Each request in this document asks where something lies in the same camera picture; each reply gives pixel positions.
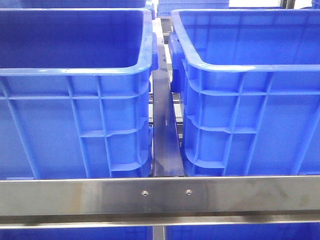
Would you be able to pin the left rail screw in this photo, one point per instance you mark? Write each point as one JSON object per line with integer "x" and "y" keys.
{"x": 145, "y": 193}

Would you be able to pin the large blue crate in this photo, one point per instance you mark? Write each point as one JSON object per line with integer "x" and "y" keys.
{"x": 74, "y": 93}
{"x": 250, "y": 88}

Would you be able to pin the rail screw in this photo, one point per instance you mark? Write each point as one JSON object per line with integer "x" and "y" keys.
{"x": 145, "y": 193}
{"x": 188, "y": 192}

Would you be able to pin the right rail screw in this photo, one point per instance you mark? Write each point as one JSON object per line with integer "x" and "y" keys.
{"x": 188, "y": 192}

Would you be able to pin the large blue crate left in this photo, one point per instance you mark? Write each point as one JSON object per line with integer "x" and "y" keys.
{"x": 74, "y": 93}

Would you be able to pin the blue crate back right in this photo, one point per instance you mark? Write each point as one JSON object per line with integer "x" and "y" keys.
{"x": 165, "y": 7}

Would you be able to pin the blue crate lower right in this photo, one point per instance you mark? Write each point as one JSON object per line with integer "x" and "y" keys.
{"x": 272, "y": 231}

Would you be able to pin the steel centre divider bar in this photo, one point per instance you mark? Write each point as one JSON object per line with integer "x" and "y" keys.
{"x": 167, "y": 159}

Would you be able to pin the steel front rail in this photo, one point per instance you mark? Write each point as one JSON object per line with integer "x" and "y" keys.
{"x": 117, "y": 202}

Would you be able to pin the steel lower centre post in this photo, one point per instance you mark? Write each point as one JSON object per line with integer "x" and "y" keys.
{"x": 159, "y": 232}

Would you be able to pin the blue crate back left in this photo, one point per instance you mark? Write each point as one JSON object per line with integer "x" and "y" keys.
{"x": 46, "y": 4}

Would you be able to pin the blue crate lower left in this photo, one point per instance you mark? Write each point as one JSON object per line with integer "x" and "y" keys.
{"x": 99, "y": 233}

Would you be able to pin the large blue crate right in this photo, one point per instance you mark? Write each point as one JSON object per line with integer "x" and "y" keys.
{"x": 250, "y": 88}

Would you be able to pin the dark vertical post background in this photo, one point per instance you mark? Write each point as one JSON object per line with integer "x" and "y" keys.
{"x": 287, "y": 4}

